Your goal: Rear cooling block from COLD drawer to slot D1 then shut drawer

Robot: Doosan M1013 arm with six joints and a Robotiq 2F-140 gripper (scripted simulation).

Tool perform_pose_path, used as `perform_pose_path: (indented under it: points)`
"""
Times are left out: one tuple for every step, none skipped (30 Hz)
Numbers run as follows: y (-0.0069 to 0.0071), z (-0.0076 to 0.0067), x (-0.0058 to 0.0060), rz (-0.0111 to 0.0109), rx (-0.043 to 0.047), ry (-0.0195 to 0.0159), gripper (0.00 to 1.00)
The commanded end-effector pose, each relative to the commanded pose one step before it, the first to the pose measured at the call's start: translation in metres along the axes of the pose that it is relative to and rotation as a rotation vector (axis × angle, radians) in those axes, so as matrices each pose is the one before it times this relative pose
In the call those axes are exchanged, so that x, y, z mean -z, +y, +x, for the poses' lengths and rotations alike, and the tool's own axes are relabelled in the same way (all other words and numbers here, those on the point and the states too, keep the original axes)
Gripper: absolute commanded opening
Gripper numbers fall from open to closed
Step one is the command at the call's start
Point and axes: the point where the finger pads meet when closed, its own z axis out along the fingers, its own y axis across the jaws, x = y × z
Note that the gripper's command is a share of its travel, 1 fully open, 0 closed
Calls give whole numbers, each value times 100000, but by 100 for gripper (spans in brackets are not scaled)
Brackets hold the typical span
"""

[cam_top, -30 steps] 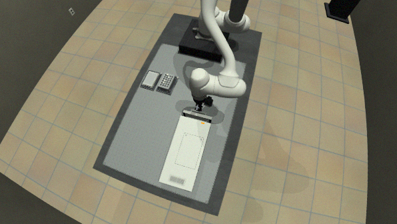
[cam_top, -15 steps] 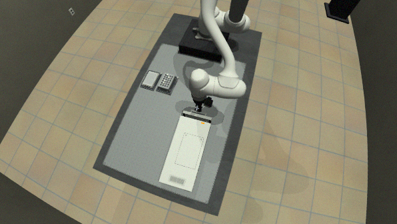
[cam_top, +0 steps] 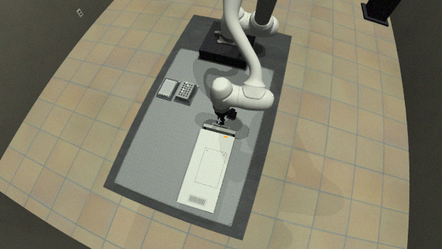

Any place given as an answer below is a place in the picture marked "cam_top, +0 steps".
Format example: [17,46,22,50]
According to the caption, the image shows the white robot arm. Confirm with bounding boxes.
[210,0,279,121]

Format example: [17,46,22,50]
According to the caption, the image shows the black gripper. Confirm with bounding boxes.
[214,111,228,125]

